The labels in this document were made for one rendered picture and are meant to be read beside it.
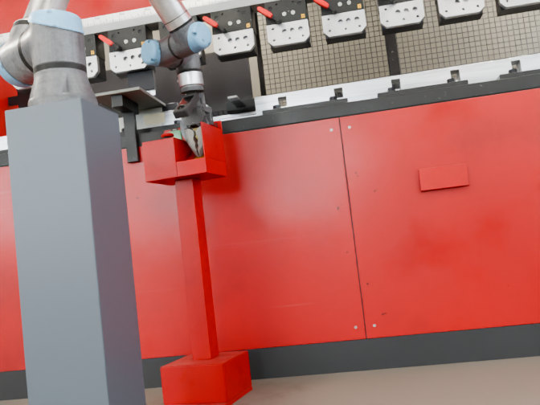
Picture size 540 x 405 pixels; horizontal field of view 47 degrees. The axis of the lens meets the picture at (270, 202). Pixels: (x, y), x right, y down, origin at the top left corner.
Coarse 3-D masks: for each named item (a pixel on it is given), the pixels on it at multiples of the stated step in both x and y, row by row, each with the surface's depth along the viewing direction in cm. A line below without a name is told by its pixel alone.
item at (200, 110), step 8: (184, 88) 188; (192, 88) 188; (200, 88) 189; (200, 96) 193; (200, 104) 192; (192, 112) 188; (200, 112) 187; (208, 112) 194; (184, 120) 189; (192, 120) 188; (200, 120) 187; (208, 120) 194; (192, 128) 194
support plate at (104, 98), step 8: (128, 88) 207; (136, 88) 206; (96, 96) 209; (104, 96) 210; (128, 96) 213; (136, 96) 214; (144, 96) 216; (152, 96) 218; (104, 104) 220; (144, 104) 226; (152, 104) 228; (160, 104) 229; (120, 112) 234
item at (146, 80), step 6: (138, 72) 235; (144, 72) 235; (150, 72) 235; (132, 78) 236; (138, 78) 235; (144, 78) 235; (150, 78) 234; (132, 84) 235; (138, 84) 235; (144, 84) 235; (150, 84) 234; (150, 90) 235
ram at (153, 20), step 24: (0, 0) 243; (24, 0) 242; (72, 0) 238; (96, 0) 237; (120, 0) 235; (144, 0) 233; (240, 0) 227; (264, 0) 226; (312, 0) 229; (0, 24) 243; (120, 24) 235
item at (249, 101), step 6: (228, 96) 234; (234, 96) 233; (228, 102) 249; (234, 102) 240; (240, 102) 242; (246, 102) 248; (252, 102) 247; (228, 108) 249; (234, 108) 248; (240, 108) 248; (246, 108) 248; (252, 108) 249
